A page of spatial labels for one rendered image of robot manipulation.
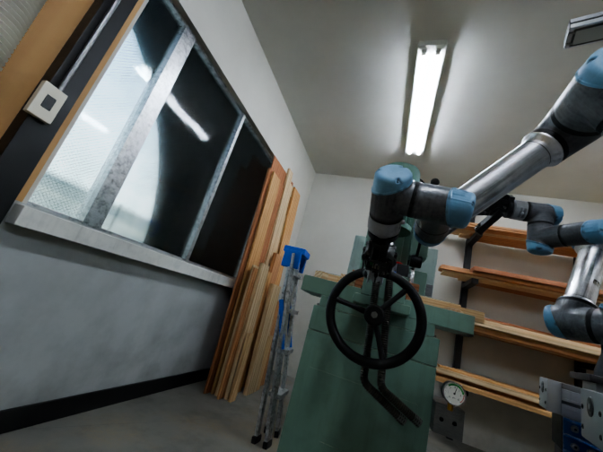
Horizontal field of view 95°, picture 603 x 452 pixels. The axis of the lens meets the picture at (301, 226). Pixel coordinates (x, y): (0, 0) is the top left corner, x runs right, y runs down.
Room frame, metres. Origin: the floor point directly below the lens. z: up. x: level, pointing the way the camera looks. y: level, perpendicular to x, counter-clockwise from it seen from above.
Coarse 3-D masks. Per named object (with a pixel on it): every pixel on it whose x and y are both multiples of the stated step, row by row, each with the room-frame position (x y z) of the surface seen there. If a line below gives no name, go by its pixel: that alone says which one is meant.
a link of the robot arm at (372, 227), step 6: (372, 222) 0.58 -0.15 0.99; (402, 222) 0.58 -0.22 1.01; (372, 228) 0.59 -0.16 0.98; (378, 228) 0.58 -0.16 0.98; (384, 228) 0.57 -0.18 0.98; (390, 228) 0.57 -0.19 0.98; (396, 228) 0.57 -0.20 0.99; (378, 234) 0.59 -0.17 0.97; (384, 234) 0.58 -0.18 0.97; (390, 234) 0.58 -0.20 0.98; (396, 234) 0.59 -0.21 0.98
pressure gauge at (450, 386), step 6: (444, 384) 0.88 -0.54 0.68; (450, 384) 0.87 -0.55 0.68; (456, 384) 0.87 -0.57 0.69; (444, 390) 0.88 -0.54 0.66; (450, 390) 0.87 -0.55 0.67; (462, 390) 0.86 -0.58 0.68; (444, 396) 0.87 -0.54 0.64; (450, 396) 0.87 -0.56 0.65; (456, 396) 0.87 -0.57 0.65; (462, 396) 0.86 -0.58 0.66; (450, 402) 0.87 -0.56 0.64; (456, 402) 0.87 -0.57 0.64; (462, 402) 0.86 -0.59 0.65; (450, 408) 0.89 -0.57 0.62
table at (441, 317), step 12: (312, 276) 1.09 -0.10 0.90; (312, 288) 1.08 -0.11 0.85; (324, 288) 1.07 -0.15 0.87; (348, 288) 1.04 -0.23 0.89; (360, 288) 1.03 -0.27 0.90; (348, 300) 1.04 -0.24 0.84; (360, 300) 0.94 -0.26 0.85; (408, 300) 0.98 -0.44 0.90; (396, 312) 0.90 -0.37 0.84; (408, 312) 0.89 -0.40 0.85; (432, 312) 0.95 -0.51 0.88; (444, 312) 0.94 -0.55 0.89; (456, 312) 0.93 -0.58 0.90; (444, 324) 0.94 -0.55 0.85; (456, 324) 0.93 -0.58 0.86; (468, 324) 0.92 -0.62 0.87
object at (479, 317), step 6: (426, 300) 1.10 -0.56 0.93; (432, 300) 1.09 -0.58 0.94; (438, 306) 1.08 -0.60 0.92; (444, 306) 1.08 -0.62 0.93; (450, 306) 1.07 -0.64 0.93; (456, 306) 1.07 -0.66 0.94; (468, 312) 1.05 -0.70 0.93; (474, 312) 1.05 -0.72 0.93; (480, 312) 1.04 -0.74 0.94; (480, 318) 1.04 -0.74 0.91
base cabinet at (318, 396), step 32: (320, 352) 1.06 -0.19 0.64; (320, 384) 1.05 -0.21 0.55; (352, 384) 1.02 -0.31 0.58; (416, 384) 0.96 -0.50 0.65; (288, 416) 1.07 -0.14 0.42; (320, 416) 1.04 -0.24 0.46; (352, 416) 1.01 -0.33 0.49; (384, 416) 0.98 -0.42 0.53; (288, 448) 1.07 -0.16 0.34; (320, 448) 1.03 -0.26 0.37; (352, 448) 1.00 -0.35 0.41; (384, 448) 0.97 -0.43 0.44; (416, 448) 0.95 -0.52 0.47
